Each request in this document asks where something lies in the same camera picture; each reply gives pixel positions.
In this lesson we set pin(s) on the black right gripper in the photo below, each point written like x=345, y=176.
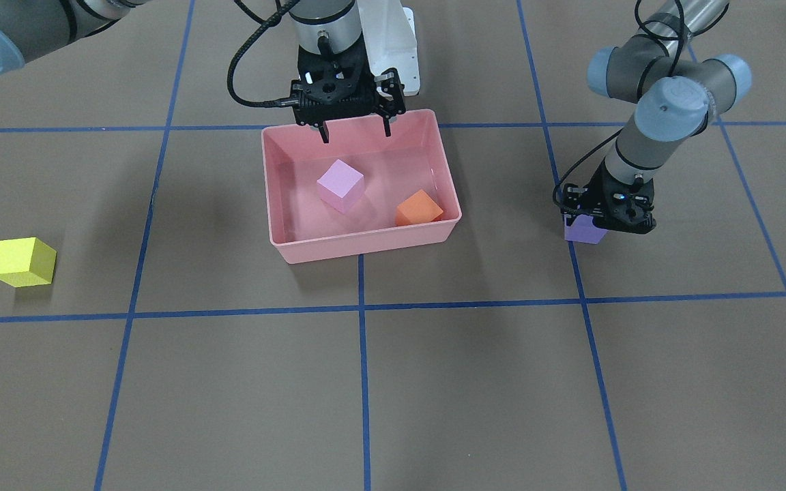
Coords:
x=391, y=87

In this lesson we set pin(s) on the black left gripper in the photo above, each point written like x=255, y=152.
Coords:
x=601, y=185

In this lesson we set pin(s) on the purple foam block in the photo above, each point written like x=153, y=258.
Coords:
x=581, y=229

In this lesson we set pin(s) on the pink foam block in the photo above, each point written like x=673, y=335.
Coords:
x=341, y=186

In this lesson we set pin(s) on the orange foam block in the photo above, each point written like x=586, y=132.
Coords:
x=419, y=208

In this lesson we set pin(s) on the yellow foam block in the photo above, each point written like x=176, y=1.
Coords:
x=26, y=261

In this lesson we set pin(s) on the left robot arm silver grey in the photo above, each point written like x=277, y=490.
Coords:
x=674, y=99

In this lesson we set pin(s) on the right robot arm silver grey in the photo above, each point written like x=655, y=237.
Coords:
x=30, y=30

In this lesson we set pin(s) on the pink plastic bin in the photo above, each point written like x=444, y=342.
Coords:
x=303, y=228

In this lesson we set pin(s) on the white camera pillar with base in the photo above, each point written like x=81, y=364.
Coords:
x=391, y=41

